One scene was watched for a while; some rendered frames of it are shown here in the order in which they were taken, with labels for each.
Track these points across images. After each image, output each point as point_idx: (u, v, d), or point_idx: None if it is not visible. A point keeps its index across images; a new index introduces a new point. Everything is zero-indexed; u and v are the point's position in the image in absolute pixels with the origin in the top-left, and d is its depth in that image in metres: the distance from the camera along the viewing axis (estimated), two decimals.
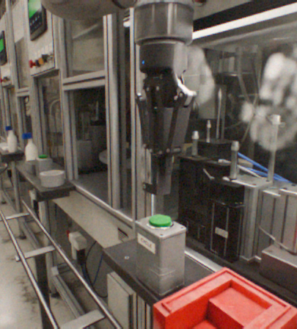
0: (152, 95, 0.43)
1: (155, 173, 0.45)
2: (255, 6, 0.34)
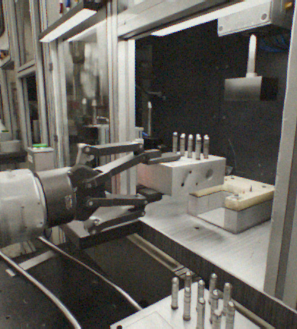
0: None
1: None
2: (64, 17, 0.65)
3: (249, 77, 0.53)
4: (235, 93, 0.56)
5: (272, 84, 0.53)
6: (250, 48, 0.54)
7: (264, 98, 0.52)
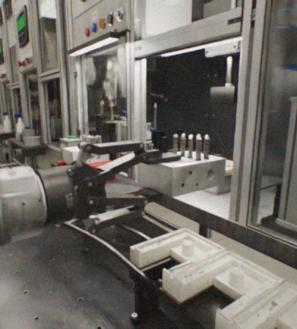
0: None
1: None
2: (94, 41, 0.89)
3: (226, 87, 0.76)
4: (217, 98, 0.79)
5: None
6: (227, 66, 0.77)
7: (237, 101, 0.76)
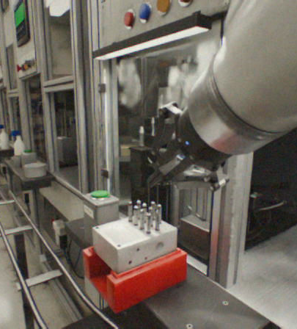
0: (182, 145, 0.34)
1: (155, 178, 0.45)
2: (150, 34, 0.48)
3: None
4: None
5: None
6: None
7: None
